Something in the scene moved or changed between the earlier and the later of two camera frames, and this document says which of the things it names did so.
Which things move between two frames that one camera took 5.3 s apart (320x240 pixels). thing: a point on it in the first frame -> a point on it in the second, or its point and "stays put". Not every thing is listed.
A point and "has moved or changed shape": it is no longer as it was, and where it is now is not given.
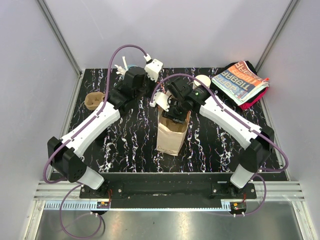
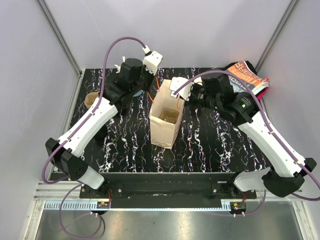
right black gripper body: (176, 112) -> (197, 98)
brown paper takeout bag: (171, 134) has moved or changed shape
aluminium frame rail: (66, 196) stays put
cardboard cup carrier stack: (93, 100) stays put
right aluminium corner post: (276, 31) stays put
